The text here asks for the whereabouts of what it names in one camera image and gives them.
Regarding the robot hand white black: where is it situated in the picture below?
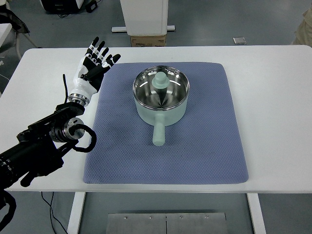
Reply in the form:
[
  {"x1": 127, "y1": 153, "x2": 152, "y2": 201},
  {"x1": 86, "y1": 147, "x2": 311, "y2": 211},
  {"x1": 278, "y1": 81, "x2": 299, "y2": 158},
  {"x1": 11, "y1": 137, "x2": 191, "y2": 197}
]
[{"x1": 70, "y1": 36, "x2": 121, "y2": 101}]

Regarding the green pot with handle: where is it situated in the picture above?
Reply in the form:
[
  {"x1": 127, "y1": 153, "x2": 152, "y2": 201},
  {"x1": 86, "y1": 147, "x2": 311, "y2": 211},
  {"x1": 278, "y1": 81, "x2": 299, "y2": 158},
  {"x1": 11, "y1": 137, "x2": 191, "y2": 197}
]
[{"x1": 133, "y1": 65, "x2": 190, "y2": 147}]

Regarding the small black box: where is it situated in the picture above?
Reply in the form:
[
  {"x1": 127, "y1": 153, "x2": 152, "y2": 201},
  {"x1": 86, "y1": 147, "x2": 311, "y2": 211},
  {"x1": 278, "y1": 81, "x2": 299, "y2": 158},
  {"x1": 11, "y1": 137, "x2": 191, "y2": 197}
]
[{"x1": 85, "y1": 0, "x2": 98, "y2": 13}]

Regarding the glass lid green knob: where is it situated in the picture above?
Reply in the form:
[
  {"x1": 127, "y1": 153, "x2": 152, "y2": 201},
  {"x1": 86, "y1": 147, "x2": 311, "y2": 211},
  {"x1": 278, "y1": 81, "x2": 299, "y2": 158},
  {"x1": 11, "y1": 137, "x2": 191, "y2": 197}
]
[{"x1": 133, "y1": 65, "x2": 190, "y2": 111}]

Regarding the brown cardboard box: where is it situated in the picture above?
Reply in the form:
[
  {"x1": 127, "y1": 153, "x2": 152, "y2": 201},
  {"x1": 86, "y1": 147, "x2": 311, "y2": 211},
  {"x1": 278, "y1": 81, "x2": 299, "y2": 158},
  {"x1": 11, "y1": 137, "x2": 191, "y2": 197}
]
[{"x1": 130, "y1": 34, "x2": 167, "y2": 47}]

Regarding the black equipment case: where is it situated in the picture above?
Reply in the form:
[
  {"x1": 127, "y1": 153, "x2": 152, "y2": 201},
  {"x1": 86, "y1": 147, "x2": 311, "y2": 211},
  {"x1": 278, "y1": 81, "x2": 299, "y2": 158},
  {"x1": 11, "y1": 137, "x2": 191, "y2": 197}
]
[{"x1": 40, "y1": 0, "x2": 86, "y2": 15}]

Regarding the black cloth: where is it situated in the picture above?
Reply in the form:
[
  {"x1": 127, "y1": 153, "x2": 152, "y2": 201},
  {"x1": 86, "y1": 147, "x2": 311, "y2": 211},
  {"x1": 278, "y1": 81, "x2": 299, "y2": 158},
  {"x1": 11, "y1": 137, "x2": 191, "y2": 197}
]
[{"x1": 0, "y1": 4, "x2": 31, "y2": 35}]

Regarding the white furniture piece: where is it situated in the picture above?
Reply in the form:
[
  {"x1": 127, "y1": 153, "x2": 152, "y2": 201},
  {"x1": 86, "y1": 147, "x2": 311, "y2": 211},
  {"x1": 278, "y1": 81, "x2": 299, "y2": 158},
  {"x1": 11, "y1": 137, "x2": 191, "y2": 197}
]
[{"x1": 0, "y1": 23, "x2": 22, "y2": 59}]

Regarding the white table leg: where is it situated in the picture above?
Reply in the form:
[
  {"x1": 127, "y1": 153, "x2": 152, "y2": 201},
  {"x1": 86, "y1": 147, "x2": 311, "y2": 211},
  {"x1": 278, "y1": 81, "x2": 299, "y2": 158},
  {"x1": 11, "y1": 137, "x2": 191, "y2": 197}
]
[
  {"x1": 67, "y1": 192, "x2": 86, "y2": 234},
  {"x1": 246, "y1": 193, "x2": 267, "y2": 234}
]

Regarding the blue textured mat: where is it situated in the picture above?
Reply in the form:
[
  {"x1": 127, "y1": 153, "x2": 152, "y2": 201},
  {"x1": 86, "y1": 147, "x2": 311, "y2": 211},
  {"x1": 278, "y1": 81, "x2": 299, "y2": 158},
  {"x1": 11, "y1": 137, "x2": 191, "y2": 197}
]
[{"x1": 82, "y1": 62, "x2": 249, "y2": 185}]

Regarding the grey metal plate with screws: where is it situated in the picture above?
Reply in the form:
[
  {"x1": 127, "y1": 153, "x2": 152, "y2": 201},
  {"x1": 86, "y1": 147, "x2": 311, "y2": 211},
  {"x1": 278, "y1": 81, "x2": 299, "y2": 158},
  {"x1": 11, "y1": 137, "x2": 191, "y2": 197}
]
[{"x1": 106, "y1": 212, "x2": 228, "y2": 234}]

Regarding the person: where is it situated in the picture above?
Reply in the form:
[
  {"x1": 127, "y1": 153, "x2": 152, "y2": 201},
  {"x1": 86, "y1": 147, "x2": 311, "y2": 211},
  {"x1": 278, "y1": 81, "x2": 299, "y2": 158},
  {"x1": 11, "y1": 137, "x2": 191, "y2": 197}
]
[{"x1": 291, "y1": 8, "x2": 312, "y2": 47}]

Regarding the white pedestal stand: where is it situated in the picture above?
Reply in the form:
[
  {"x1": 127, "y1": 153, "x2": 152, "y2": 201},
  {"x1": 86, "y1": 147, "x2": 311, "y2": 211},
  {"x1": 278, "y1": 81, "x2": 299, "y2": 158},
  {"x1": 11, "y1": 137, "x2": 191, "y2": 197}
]
[{"x1": 111, "y1": 0, "x2": 176, "y2": 37}]

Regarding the thin black floor cable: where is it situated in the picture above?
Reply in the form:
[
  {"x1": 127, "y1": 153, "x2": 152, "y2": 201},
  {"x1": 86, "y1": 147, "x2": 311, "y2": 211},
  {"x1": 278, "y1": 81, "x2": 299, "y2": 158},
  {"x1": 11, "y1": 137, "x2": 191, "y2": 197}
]
[{"x1": 40, "y1": 192, "x2": 68, "y2": 234}]

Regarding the black cable loop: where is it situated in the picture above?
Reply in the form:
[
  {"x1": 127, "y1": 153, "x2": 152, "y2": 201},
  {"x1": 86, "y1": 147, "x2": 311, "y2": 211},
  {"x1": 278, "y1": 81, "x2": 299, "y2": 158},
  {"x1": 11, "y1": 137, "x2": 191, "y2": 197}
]
[{"x1": 0, "y1": 190, "x2": 17, "y2": 230}]

